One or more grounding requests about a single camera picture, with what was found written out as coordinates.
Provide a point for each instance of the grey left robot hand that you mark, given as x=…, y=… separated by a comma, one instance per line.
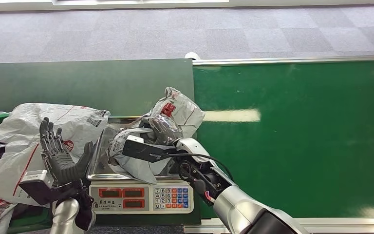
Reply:
x=62, y=168

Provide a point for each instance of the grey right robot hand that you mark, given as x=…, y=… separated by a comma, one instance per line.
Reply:
x=164, y=129

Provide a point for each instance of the small white red-print mailer package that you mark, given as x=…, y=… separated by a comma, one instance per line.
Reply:
x=180, y=109

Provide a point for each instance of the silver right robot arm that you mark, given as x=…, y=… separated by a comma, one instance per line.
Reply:
x=238, y=206

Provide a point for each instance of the large white red-print mailer package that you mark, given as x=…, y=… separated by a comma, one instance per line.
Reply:
x=19, y=129

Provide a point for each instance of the white conveyor roller end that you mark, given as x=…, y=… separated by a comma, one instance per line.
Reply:
x=192, y=56

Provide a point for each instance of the green conveyor belt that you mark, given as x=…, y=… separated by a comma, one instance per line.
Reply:
x=303, y=145

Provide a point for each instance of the electronic scale with steel tray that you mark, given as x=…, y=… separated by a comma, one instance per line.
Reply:
x=142, y=197

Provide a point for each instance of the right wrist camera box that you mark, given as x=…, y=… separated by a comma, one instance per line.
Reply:
x=142, y=150

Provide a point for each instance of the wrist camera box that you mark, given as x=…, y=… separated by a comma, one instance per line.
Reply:
x=35, y=187
x=142, y=150

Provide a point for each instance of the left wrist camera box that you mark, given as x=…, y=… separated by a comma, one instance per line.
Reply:
x=35, y=187

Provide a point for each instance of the aluminium conveyor rail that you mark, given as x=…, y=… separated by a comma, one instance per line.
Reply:
x=287, y=60
x=335, y=225

